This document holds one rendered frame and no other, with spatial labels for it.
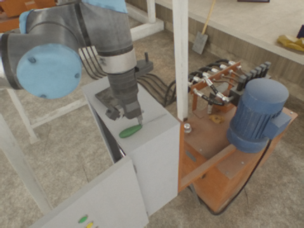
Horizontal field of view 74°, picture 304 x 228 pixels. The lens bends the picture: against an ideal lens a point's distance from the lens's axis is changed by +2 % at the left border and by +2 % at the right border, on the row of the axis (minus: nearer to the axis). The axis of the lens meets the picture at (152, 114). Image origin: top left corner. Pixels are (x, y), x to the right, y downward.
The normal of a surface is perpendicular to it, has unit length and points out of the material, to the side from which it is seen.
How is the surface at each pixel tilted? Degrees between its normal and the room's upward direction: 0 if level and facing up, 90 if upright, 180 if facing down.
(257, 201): 0
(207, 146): 0
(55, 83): 91
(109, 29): 77
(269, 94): 0
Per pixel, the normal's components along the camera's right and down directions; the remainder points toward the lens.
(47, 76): 0.37, 0.66
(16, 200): -0.07, -0.69
